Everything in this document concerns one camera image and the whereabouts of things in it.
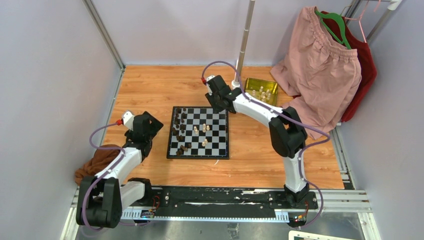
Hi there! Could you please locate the purple cable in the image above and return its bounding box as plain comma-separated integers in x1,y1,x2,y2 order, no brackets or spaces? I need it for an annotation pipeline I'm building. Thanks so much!
81,122,157,232
201,60,331,229

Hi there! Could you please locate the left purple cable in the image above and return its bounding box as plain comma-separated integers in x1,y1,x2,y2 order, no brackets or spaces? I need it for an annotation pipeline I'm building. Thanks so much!
81,122,157,232

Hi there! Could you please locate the red hanging garment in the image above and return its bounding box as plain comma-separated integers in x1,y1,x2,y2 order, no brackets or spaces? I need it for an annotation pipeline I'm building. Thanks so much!
341,24,378,122

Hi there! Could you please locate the yellow metal tin tray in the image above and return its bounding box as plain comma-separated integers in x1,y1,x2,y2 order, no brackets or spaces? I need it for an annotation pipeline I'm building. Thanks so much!
244,77,278,106

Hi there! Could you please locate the pink wire hanger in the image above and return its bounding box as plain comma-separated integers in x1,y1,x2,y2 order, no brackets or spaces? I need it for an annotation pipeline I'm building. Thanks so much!
341,0,382,43

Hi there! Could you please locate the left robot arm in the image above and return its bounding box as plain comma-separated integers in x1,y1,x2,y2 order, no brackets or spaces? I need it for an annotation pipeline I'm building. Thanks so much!
76,110,164,231

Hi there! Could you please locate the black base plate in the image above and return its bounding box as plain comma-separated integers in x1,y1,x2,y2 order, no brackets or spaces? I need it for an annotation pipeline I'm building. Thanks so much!
121,186,320,223

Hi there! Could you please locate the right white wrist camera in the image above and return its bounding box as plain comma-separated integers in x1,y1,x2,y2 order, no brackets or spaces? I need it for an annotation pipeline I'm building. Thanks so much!
201,75,216,96

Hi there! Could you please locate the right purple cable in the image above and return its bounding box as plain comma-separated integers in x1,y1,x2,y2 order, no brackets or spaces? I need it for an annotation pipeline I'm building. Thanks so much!
201,60,331,229

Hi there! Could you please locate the black white chess board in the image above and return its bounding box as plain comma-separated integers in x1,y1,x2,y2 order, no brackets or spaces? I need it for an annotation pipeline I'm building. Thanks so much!
166,106,230,160

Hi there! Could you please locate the pink hanging garment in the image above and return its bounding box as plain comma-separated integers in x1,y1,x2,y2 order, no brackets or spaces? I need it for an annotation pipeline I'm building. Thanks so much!
270,6,362,140

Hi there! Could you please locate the brown crumpled cloth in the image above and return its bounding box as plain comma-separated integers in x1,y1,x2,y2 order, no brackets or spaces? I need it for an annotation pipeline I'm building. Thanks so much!
74,144,121,186

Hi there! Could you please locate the green clothes hanger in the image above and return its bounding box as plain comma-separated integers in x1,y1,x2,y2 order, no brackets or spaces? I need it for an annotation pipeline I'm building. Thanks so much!
314,9,352,51

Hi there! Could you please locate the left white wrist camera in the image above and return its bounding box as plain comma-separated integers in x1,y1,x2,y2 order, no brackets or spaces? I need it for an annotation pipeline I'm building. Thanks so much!
116,110,135,131

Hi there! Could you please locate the silver rack pole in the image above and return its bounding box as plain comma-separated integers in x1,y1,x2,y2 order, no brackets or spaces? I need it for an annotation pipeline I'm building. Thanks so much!
238,0,256,81

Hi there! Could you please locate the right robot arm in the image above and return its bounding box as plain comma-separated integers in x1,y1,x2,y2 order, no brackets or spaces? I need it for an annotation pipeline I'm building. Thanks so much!
201,75,310,209

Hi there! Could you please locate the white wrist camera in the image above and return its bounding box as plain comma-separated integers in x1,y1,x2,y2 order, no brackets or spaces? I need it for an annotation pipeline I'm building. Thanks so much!
201,75,216,96
116,110,135,131

